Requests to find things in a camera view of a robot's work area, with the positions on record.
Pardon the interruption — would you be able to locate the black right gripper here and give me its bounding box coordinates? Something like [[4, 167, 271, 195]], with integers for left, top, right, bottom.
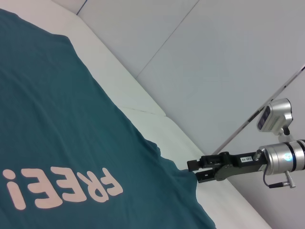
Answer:
[[186, 151, 265, 184]]

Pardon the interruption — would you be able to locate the teal t-shirt with FREE print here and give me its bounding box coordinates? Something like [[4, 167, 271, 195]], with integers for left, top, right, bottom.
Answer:
[[0, 8, 216, 229]]

